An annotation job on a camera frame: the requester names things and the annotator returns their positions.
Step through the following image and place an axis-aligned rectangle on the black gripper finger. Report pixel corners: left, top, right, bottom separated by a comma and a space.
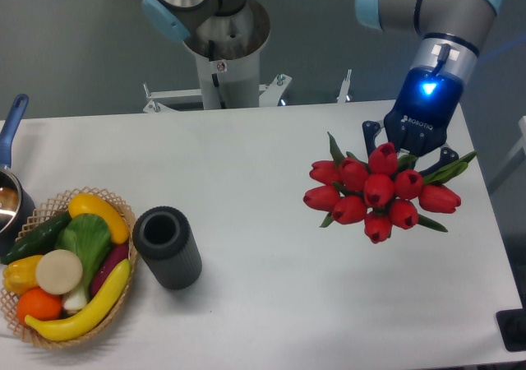
419, 145, 459, 176
362, 120, 384, 156

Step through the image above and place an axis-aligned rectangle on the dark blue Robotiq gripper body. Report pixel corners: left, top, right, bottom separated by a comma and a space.
383, 68, 463, 157

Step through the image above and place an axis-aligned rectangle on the red tulip bouquet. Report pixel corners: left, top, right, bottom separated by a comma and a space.
302, 134, 477, 243

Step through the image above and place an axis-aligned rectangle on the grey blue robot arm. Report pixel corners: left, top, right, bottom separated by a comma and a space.
141, 0, 502, 173

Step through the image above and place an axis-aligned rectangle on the dark grey ribbed vase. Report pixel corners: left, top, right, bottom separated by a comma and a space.
132, 206, 202, 290

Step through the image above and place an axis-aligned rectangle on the black device at table edge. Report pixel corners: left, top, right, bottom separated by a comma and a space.
496, 308, 525, 352

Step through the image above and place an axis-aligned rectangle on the purple sweet potato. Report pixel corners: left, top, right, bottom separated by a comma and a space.
90, 243, 129, 298

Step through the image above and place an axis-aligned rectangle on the yellow squash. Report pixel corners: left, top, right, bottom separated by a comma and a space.
68, 192, 129, 244

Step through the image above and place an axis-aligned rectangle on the green bok choy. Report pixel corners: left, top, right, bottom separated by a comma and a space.
54, 214, 111, 315

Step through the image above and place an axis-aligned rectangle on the woven wicker basket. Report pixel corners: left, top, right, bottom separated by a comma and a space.
1, 187, 138, 349

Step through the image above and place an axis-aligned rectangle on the beige round disc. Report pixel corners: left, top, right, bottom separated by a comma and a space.
35, 249, 83, 295

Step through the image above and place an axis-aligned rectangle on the dark green cucumber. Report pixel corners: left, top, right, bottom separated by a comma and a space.
1, 212, 72, 265

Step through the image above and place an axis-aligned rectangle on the orange fruit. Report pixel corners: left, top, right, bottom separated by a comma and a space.
16, 288, 62, 324

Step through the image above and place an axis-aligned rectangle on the yellow banana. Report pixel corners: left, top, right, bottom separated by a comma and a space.
25, 259, 132, 342

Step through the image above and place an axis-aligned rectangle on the yellow bell pepper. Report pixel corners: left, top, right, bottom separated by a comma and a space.
2, 255, 44, 295

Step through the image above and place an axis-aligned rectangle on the white frame at right edge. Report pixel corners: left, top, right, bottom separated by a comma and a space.
487, 116, 525, 196

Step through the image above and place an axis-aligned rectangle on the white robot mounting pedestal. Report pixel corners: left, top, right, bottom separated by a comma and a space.
141, 0, 353, 114

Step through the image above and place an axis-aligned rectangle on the blue handled saucepan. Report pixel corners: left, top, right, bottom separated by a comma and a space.
1, 94, 35, 256

